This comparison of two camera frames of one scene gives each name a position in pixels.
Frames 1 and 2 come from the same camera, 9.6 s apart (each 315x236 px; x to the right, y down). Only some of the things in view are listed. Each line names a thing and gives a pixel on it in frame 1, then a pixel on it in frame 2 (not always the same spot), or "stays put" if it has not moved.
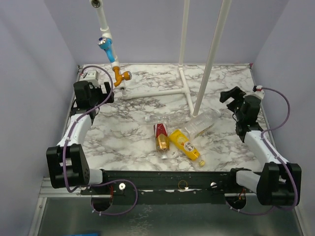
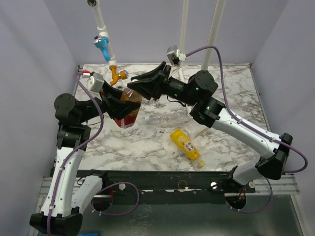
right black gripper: [234, 100] to [163, 80]
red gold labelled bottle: [162, 139] to [132, 95]
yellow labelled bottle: [178, 137] stays put
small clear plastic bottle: [169, 118] stays put
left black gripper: [103, 96] to [116, 107]
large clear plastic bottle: [195, 125] stays put
